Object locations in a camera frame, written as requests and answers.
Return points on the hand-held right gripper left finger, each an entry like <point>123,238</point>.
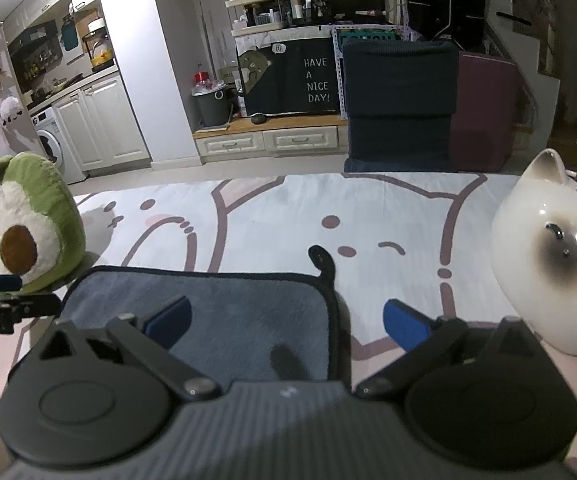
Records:
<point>168,319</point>

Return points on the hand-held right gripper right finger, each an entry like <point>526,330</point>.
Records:
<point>404,325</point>

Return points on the grey towel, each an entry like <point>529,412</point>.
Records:
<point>248,320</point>

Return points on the avocado plush toy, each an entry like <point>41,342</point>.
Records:
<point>43,220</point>

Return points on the white cat-shaped ceramic jar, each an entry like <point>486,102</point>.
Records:
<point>533,270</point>

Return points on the cat printed blanket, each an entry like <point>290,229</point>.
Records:
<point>268,220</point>

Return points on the white washing machine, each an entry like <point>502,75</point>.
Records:
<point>51,142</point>

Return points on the white kitchen cabinet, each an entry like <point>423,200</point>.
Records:
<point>101,125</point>

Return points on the wooden drawer cabinet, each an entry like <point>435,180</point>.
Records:
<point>273,139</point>

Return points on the grey trash bin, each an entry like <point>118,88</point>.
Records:
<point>212,107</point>

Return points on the black computer mouse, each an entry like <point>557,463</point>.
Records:
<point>258,119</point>

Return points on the dark blue folding cushion chair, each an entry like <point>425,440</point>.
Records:
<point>398,105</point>

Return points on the maroon cushion seat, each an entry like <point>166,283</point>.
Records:
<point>483,110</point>

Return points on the yellow pot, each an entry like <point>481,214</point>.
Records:
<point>101,55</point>

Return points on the dark printed cloth cover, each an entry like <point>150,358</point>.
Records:
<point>293,80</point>

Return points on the hanging dark garment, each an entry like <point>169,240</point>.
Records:
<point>443,0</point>

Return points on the white shelf rack with bottles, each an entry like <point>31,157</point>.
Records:
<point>273,7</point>

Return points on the white perforated metal shelf frame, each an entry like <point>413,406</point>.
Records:
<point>339,75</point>

